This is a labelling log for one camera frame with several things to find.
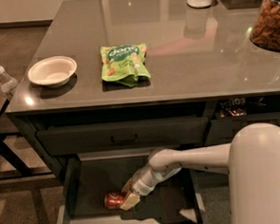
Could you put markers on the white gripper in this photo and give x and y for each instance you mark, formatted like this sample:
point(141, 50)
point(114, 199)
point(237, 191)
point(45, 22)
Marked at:
point(141, 182)

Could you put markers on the green snack bag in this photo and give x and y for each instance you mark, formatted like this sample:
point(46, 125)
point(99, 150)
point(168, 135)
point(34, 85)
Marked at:
point(124, 64)

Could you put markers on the open drawer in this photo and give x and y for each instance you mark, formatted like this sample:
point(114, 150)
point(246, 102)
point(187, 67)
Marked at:
point(222, 131)
point(88, 179)

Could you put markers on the clear plastic water bottle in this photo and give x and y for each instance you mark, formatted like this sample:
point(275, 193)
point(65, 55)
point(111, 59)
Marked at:
point(8, 84)

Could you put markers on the open middle drawer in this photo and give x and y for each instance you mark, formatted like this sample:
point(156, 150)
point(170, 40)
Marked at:
point(88, 179)

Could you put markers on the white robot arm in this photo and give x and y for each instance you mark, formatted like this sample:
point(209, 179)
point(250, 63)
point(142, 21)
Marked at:
point(251, 160)

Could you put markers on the dark counter cabinet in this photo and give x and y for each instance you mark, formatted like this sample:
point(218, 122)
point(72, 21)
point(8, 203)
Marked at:
point(196, 58)

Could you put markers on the red coke can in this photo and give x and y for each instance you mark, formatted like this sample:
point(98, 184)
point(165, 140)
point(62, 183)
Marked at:
point(114, 200)

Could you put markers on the snack packets in drawer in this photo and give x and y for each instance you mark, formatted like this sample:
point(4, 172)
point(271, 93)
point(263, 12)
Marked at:
point(236, 107)

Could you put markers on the top left drawer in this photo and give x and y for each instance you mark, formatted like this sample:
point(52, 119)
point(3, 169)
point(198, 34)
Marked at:
point(76, 139)

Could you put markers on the glass jar of nuts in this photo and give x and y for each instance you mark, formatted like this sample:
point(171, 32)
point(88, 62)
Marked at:
point(266, 30)

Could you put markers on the white paper bowl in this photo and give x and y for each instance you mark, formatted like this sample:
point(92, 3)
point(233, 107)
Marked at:
point(52, 72)

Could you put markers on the top right open drawer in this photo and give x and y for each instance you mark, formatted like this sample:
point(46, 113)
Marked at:
point(222, 131)

